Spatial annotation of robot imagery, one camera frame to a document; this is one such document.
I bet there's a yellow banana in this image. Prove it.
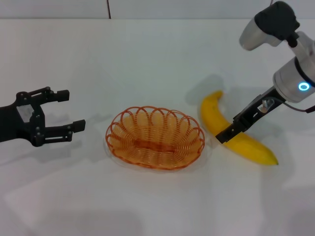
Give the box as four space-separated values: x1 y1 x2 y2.
200 90 280 166

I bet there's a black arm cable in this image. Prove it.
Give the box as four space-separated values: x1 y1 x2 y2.
282 100 315 114

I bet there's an orange woven plastic basket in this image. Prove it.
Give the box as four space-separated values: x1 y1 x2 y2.
105 106 206 171

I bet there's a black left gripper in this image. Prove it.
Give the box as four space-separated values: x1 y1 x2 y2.
0 86 87 148

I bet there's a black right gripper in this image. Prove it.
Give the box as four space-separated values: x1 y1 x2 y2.
215 86 288 145

